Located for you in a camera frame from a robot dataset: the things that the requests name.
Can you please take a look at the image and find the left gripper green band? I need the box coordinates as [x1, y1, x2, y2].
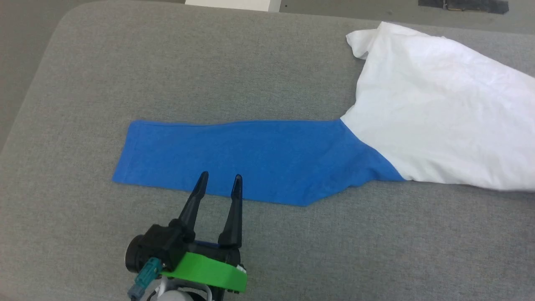
[125, 171, 248, 293]

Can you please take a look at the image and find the blue and white shirt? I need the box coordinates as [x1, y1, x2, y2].
[112, 22, 535, 207]

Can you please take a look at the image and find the white box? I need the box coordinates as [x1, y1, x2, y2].
[185, 0, 281, 13]

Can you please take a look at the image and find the black floor mat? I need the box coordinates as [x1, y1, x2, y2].
[418, 0, 510, 15]

